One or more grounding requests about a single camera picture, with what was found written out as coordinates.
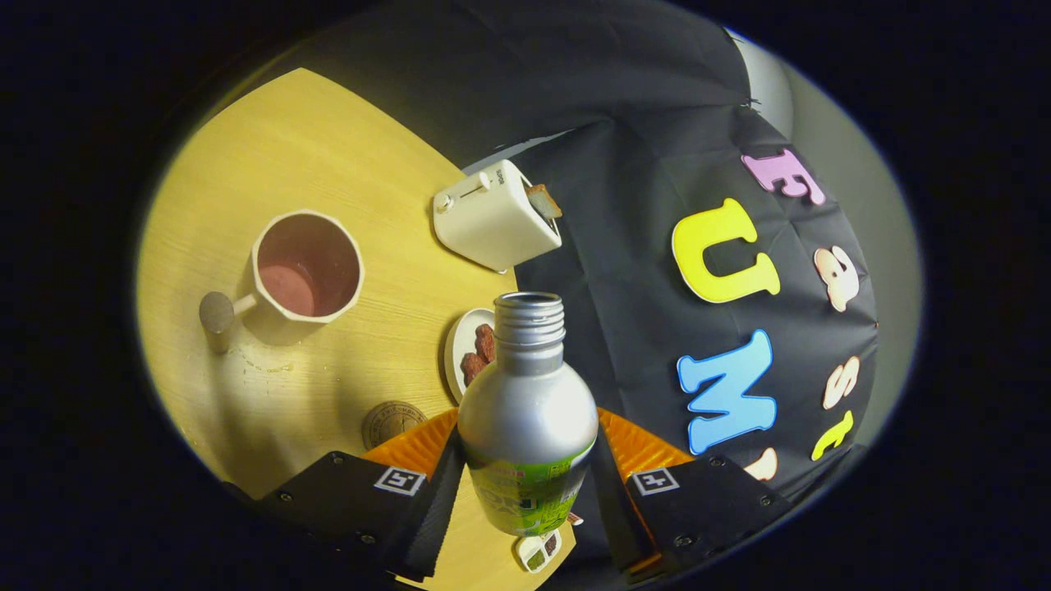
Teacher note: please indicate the white oval plate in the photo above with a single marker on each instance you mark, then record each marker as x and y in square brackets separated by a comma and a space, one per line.
[460, 332]

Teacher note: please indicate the white toaster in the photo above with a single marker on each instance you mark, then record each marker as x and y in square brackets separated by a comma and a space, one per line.
[493, 222]

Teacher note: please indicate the silver bottle with green label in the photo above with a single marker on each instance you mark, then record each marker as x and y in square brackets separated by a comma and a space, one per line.
[525, 410]

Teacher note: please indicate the brown meat piece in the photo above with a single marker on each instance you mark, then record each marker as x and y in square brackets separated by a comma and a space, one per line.
[473, 368]
[486, 343]

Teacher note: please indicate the black backdrop cloth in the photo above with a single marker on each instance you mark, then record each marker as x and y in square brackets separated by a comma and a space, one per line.
[624, 246]

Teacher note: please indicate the round brown coaster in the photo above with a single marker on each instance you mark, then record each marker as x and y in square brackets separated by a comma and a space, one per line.
[392, 423]

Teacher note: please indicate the white divided dish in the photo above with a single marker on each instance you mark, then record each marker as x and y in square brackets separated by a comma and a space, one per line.
[538, 552]

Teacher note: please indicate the toast slice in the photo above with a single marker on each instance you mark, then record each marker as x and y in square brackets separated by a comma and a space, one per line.
[543, 201]

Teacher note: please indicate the clear juice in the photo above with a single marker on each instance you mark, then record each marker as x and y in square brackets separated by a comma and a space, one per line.
[287, 289]

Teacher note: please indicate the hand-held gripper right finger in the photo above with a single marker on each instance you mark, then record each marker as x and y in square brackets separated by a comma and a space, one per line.
[612, 509]

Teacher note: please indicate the beige cup with red inside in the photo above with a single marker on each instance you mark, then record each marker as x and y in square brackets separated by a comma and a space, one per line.
[328, 246]

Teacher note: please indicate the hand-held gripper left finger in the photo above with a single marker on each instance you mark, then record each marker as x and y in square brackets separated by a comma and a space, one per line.
[435, 509]

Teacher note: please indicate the wooden table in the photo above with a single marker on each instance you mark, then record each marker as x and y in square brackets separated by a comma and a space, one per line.
[312, 148]

